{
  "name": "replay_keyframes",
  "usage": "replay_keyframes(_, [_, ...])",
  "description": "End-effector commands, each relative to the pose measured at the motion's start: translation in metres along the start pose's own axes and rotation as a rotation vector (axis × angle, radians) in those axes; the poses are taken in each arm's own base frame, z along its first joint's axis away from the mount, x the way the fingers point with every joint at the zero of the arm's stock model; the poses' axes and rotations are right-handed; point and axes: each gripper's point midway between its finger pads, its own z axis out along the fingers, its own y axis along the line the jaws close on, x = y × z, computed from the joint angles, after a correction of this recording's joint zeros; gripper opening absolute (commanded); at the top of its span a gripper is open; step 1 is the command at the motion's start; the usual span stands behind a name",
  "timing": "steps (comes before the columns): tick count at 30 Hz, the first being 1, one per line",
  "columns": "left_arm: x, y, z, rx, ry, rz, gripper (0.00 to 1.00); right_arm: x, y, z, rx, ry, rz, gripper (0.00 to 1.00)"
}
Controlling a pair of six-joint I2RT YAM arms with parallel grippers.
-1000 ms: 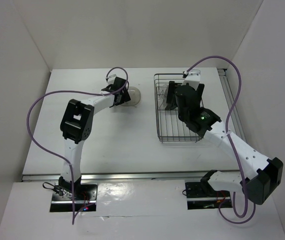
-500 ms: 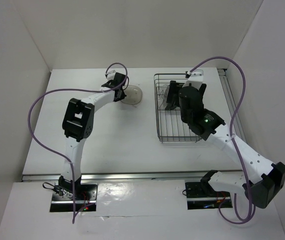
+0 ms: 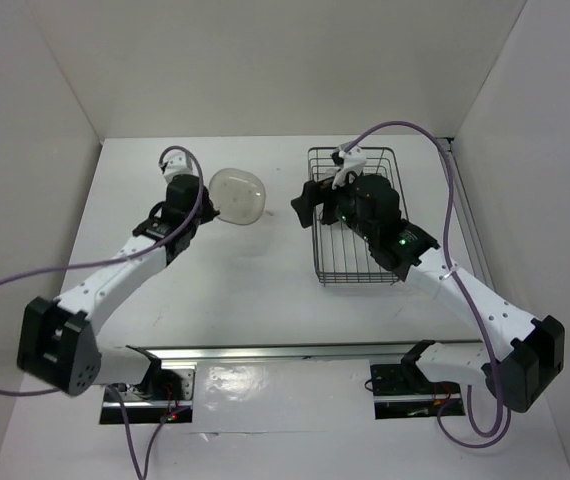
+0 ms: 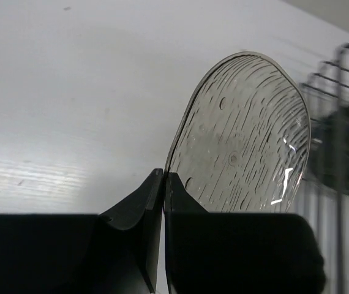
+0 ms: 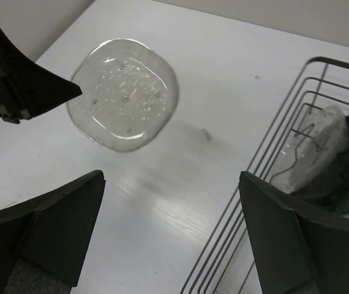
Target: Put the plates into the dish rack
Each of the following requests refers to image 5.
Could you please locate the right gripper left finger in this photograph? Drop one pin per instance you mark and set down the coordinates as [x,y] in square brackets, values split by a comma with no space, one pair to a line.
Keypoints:
[44,240]

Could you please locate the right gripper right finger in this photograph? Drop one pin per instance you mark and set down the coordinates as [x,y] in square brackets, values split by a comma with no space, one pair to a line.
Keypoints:
[296,246]

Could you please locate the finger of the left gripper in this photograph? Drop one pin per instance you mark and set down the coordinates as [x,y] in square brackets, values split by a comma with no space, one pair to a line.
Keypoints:
[26,89]

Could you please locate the smoky square glass plate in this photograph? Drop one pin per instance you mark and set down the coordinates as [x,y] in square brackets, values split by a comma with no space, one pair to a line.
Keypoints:
[129,94]

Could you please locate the black round plate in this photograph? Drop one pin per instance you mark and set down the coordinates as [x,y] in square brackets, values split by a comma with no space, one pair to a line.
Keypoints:
[326,188]

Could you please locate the clear textured glass plate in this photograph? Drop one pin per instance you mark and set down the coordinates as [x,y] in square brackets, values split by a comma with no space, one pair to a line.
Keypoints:
[309,149]

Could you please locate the grey wire dish rack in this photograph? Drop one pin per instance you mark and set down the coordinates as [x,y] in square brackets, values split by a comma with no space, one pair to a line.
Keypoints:
[226,263]

